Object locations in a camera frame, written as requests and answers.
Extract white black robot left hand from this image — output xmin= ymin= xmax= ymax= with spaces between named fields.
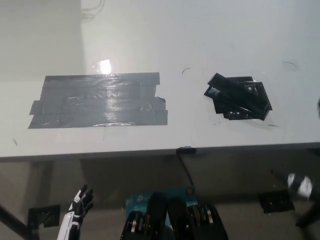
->
xmin=56 ymin=184 xmax=95 ymax=240

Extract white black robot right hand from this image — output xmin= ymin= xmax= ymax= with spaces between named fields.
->
xmin=286 ymin=173 xmax=314 ymax=200

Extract black desk leg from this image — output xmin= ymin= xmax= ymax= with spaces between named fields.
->
xmin=0 ymin=197 xmax=41 ymax=240

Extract black robot torso blocks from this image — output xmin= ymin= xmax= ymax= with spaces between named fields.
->
xmin=121 ymin=191 xmax=230 ymax=240

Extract black tape floor patch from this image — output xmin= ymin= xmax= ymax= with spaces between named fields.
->
xmin=27 ymin=204 xmax=61 ymax=229
xmin=258 ymin=190 xmax=296 ymax=214

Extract teal router box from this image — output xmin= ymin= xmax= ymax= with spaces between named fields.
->
xmin=124 ymin=186 xmax=200 ymax=226

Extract black tape square patch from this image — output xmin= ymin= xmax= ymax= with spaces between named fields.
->
xmin=203 ymin=74 xmax=273 ymax=123

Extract grey duct tape patch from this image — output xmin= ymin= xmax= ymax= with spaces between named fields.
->
xmin=27 ymin=72 xmax=169 ymax=130

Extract thin black cable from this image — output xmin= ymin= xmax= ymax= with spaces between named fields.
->
xmin=177 ymin=152 xmax=194 ymax=188

